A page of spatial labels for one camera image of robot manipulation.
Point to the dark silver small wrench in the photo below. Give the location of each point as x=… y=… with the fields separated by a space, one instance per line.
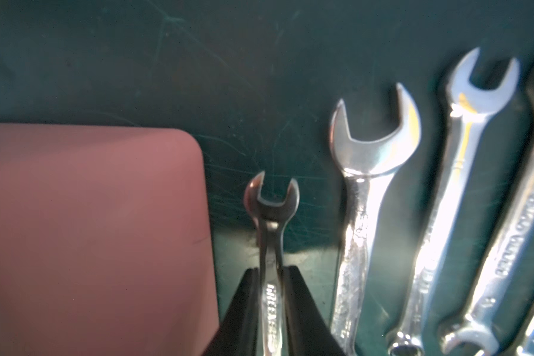
x=473 y=323

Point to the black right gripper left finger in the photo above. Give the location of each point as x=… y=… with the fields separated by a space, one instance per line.
x=238 y=332

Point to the green table mat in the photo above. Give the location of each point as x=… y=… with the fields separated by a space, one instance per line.
x=256 y=83

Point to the pink plastic storage box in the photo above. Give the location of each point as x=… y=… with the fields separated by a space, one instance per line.
x=105 y=244

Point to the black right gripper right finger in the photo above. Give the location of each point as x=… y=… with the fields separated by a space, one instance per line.
x=307 y=332

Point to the thin silver combination wrench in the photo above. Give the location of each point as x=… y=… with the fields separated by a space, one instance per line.
x=469 y=109

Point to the small silver Greener wrench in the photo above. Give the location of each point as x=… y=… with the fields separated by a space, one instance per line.
x=271 y=219

